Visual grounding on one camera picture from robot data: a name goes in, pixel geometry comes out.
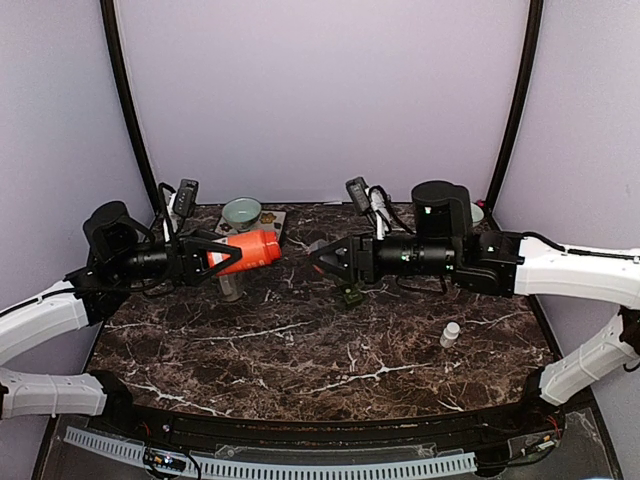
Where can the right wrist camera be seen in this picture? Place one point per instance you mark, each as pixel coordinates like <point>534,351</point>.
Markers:
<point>370,202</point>

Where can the orange pill bottle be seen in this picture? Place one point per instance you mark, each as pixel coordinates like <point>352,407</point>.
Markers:
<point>258,248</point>

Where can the black corner frame post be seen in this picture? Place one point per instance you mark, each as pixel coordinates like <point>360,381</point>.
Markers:
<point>521,88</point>
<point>126,100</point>

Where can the grey bottle cap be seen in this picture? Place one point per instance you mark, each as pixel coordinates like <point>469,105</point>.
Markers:
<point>316,245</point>

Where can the teal ceramic bowl on plate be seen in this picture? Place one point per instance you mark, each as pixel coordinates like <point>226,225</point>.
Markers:
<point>242,213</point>

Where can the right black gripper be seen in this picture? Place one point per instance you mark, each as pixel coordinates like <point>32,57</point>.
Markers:
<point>360,256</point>

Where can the square floral ceramic plate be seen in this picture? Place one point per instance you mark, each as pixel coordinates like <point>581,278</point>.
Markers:
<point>267,220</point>

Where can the small white pill bottle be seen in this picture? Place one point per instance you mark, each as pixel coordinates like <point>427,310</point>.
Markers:
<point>450,334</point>

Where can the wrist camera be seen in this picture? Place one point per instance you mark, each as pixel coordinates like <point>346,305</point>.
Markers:
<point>370,202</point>
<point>181,203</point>

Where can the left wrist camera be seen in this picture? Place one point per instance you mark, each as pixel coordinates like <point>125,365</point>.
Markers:
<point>181,203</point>

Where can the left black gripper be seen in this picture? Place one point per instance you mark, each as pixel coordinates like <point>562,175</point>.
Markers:
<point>185,266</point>

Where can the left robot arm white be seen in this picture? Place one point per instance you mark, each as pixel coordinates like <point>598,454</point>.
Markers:
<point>125,257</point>

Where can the small pale corner bowl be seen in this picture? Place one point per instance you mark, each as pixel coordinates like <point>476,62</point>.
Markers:
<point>477,214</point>

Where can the black left corner frame post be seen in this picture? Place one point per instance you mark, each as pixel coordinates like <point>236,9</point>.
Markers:
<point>126,100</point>

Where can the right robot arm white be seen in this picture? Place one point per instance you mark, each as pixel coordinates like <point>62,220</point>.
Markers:
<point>443,244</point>

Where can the black right corner frame post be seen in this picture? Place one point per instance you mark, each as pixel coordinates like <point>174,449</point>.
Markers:
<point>521,88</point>

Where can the grey slotted cable duct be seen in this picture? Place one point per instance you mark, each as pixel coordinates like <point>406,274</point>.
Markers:
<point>240,462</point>

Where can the black front table rail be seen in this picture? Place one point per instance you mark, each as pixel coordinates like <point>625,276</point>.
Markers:
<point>480,429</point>

